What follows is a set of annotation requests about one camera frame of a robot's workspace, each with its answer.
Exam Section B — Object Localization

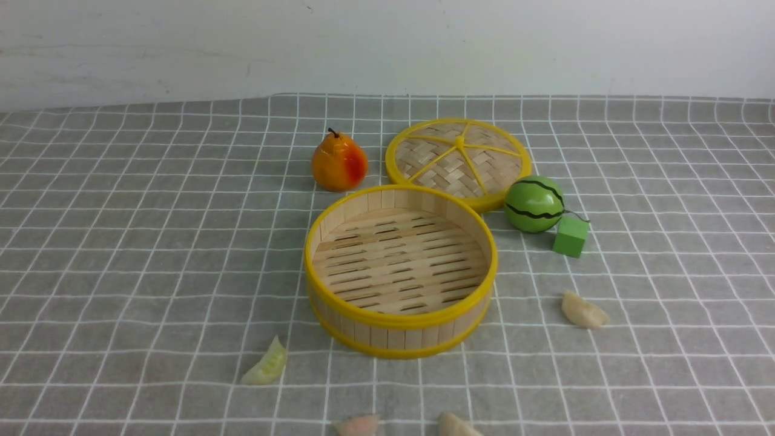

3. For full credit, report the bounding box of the pale green dumpling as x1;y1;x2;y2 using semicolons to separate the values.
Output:
240;335;288;386

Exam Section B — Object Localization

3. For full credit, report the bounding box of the pinkish dumpling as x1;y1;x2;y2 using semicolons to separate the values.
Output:
333;414;380;436

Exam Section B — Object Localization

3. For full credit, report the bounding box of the cream dumpling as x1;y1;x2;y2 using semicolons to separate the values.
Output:
560;291;610;329
438;412;482;436

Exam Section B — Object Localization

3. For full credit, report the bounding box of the cream dumpling bottom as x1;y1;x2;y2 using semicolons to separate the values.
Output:
438;412;482;436

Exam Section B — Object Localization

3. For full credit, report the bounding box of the round bamboo steamer tray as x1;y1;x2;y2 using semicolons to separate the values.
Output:
303;185;498;359

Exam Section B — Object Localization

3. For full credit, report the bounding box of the woven bamboo steamer lid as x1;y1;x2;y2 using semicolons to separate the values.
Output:
384;118;533;213

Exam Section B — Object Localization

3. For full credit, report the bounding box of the orange toy pear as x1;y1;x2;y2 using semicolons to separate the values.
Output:
312;128;369;191

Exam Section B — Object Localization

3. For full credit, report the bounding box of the green toy watermelon ball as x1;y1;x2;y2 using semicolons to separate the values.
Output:
504;176;566;234

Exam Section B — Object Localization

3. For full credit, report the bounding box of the green wooden cube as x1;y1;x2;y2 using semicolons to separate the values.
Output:
552;216;590;259

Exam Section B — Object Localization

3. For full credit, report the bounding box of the grey checked tablecloth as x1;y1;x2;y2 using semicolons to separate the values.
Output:
1;94;774;435

